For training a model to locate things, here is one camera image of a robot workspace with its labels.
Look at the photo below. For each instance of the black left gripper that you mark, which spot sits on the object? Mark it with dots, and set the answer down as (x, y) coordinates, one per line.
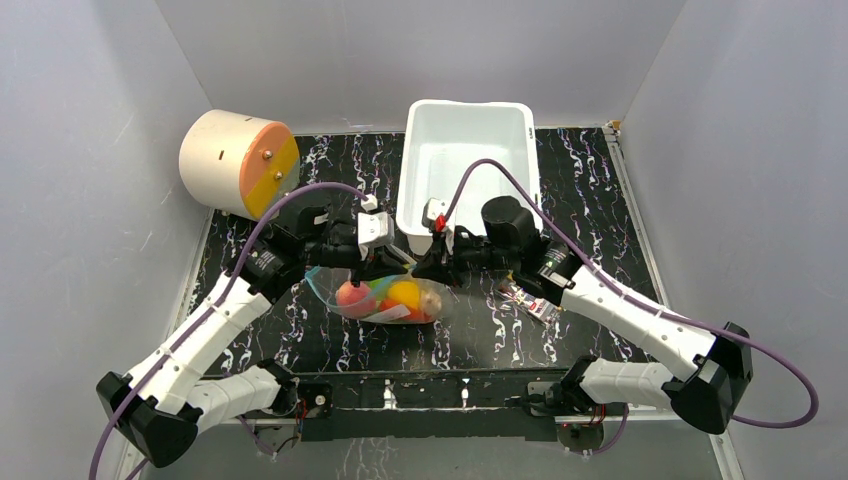
(385, 261)

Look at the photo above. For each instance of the green toy lime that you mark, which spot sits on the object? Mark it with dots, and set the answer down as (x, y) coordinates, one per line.
(379, 286)

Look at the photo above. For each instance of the toy peach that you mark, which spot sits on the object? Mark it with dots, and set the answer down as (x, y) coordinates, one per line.
(355, 301)

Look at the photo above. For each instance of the yellow toy mango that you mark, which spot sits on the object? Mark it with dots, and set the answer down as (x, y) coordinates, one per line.
(405, 293)

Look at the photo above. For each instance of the clear zip top bag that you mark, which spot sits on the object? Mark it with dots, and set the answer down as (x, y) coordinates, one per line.
(325, 281)

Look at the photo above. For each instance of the white toy garlic bulb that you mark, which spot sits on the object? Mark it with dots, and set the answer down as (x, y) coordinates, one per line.
(430, 304)

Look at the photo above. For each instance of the red toy pepper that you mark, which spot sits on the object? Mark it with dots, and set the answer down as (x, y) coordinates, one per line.
(393, 312)

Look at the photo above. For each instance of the white plastic bin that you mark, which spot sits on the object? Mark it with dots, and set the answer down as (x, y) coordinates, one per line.
(443, 138)

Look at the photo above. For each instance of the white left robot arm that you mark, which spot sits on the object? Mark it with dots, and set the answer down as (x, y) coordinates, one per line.
(164, 403)

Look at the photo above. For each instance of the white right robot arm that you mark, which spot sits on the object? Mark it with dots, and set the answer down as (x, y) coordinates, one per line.
(698, 375)

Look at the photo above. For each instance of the pack of coloured markers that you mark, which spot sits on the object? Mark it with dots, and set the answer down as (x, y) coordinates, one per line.
(538, 309)

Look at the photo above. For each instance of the cream cylinder with orange face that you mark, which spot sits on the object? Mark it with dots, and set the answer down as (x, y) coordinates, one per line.
(239, 164)

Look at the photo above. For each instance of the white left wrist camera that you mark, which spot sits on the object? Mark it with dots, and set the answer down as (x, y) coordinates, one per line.
(374, 227)

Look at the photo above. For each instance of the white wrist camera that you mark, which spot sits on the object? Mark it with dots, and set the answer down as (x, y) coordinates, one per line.
(435, 219)
(374, 227)

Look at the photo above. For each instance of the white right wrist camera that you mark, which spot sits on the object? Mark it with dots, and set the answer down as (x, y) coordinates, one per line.
(435, 219)

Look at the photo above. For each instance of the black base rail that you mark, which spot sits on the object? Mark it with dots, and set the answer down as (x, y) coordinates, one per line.
(465, 403)

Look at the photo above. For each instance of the aluminium frame rail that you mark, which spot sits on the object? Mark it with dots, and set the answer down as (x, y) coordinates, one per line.
(278, 436)

